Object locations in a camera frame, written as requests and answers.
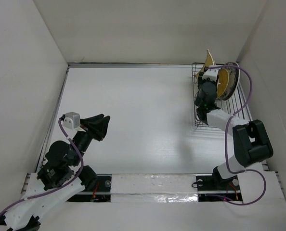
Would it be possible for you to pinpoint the grey wire dish rack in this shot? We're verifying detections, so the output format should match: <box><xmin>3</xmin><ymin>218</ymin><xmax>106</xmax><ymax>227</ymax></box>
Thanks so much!
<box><xmin>191</xmin><ymin>62</ymin><xmax>247</xmax><ymax>130</ymax></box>

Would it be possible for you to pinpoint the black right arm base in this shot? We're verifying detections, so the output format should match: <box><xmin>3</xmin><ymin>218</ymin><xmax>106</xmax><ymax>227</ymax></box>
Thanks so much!
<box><xmin>192</xmin><ymin>175</ymin><xmax>243</xmax><ymax>202</ymax></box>

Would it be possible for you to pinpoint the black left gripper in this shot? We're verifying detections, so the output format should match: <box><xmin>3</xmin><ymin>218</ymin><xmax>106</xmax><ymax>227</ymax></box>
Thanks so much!
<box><xmin>72</xmin><ymin>113</ymin><xmax>110</xmax><ymax>165</ymax></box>

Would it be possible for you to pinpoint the red and teal floral plate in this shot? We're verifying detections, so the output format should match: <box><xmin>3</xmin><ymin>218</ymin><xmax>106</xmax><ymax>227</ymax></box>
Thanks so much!
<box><xmin>227</xmin><ymin>63</ymin><xmax>241</xmax><ymax>101</ymax></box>

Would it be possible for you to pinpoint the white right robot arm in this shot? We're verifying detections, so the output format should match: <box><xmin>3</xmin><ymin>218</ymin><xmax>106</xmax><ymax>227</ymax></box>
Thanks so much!
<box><xmin>195</xmin><ymin>82</ymin><xmax>273</xmax><ymax>189</ymax></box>

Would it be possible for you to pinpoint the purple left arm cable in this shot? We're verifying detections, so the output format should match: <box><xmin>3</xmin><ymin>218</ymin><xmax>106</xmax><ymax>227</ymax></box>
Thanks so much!
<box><xmin>0</xmin><ymin>117</ymin><xmax>84</xmax><ymax>229</ymax></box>

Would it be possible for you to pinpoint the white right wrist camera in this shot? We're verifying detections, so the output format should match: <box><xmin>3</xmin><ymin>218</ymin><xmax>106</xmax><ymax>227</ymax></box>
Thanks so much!
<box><xmin>199</xmin><ymin>65</ymin><xmax>220</xmax><ymax>82</ymax></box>

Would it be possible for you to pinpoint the round bamboo tray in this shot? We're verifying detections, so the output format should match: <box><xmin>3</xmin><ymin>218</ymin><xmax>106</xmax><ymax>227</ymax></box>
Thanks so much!
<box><xmin>217</xmin><ymin>68</ymin><xmax>229</xmax><ymax>100</ymax></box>

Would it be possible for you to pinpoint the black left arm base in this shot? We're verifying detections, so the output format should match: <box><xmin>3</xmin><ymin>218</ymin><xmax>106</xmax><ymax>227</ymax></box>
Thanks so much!
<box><xmin>68</xmin><ymin>174</ymin><xmax>112</xmax><ymax>203</ymax></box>

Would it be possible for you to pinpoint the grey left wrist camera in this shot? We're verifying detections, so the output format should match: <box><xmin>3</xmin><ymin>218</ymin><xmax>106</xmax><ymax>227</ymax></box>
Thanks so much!
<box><xmin>61</xmin><ymin>112</ymin><xmax>80</xmax><ymax>130</ymax></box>

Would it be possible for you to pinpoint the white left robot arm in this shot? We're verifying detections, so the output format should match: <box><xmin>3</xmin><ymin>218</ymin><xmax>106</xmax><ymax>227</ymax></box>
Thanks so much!
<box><xmin>0</xmin><ymin>112</ymin><xmax>110</xmax><ymax>231</ymax></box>

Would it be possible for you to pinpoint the square bamboo mat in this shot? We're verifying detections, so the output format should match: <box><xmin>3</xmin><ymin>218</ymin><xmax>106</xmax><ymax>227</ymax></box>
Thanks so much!
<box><xmin>195</xmin><ymin>49</ymin><xmax>216</xmax><ymax>78</ymax></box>

